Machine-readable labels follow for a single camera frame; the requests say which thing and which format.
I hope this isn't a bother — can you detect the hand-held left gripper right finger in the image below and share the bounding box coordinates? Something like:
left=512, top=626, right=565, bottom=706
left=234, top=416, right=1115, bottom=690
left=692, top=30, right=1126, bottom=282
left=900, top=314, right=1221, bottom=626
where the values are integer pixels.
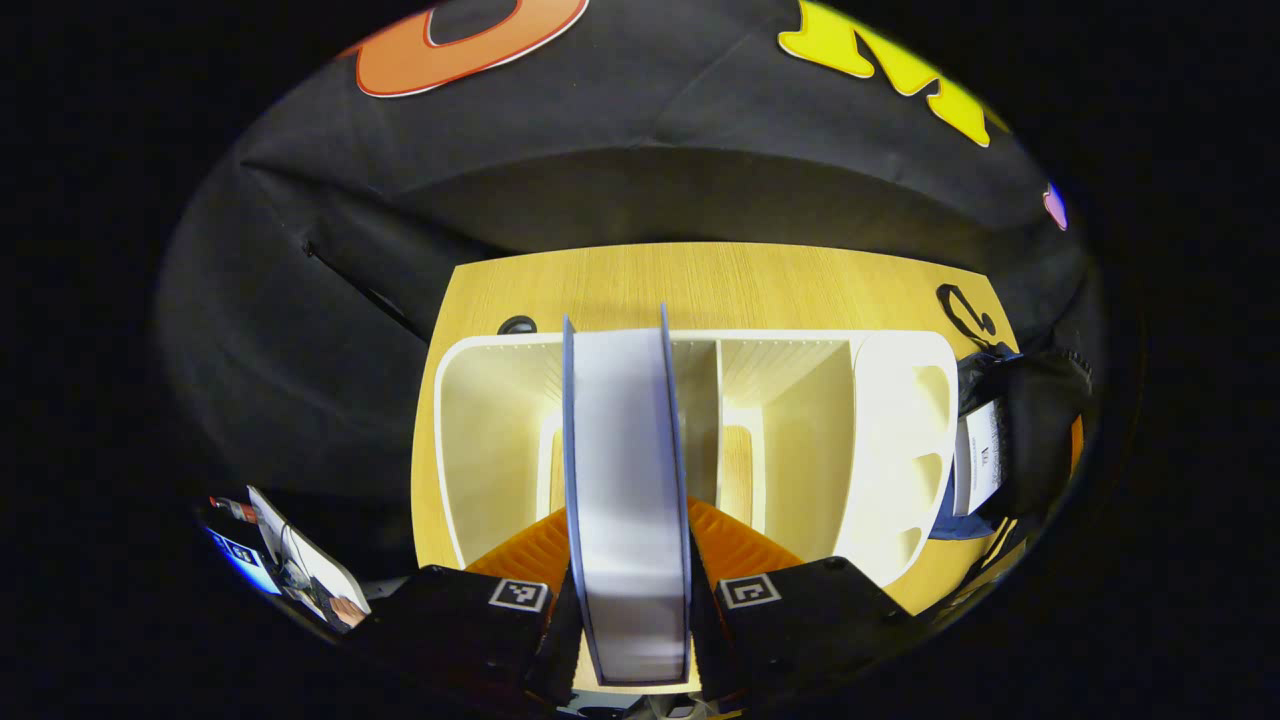
left=688, top=498, right=916, bottom=701

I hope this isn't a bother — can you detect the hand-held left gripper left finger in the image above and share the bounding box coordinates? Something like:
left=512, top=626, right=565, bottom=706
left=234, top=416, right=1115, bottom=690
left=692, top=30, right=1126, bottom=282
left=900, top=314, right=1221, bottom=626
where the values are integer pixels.
left=350, top=505, right=586, bottom=706

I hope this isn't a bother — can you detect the blue schoolbag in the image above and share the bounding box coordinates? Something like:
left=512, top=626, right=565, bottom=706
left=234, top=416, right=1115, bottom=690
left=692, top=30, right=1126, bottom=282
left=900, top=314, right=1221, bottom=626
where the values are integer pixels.
left=930, top=285, right=1096, bottom=561

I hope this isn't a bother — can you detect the white plastic bookshelf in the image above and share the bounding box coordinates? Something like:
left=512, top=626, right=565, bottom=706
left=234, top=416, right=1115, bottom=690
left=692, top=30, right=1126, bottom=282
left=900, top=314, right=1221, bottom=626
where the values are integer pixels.
left=432, top=328, right=961, bottom=589

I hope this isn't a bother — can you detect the blue cover book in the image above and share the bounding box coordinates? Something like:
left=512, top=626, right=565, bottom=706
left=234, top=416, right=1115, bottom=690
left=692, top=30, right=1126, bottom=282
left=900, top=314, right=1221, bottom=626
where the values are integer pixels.
left=560, top=305, right=693, bottom=689

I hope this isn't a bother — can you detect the white side desk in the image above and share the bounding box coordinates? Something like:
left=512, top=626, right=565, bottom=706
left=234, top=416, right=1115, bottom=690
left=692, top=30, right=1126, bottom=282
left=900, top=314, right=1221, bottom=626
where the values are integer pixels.
left=248, top=487, right=371, bottom=631

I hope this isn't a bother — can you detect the computer monitor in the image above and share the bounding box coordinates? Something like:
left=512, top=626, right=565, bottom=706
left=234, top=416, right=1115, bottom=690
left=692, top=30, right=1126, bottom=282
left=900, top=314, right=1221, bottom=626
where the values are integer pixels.
left=205, top=525, right=281, bottom=596

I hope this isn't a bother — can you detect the black backdrop cloth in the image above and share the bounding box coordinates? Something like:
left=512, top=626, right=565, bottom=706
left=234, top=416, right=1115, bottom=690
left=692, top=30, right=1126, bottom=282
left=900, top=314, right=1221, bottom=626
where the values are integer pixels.
left=155, top=0, right=1101, bottom=581

